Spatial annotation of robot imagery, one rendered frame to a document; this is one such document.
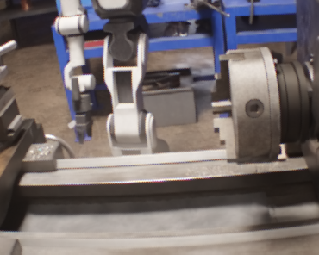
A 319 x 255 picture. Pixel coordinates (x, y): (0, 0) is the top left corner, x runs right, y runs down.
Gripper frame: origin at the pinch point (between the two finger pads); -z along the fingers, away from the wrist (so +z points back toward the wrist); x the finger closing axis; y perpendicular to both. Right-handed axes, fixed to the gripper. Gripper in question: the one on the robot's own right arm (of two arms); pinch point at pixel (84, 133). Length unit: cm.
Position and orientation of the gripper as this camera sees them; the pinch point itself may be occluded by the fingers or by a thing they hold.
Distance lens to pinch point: 197.3
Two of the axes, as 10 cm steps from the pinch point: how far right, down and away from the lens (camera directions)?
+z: -0.7, -9.7, -2.3
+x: -2.0, 2.4, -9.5
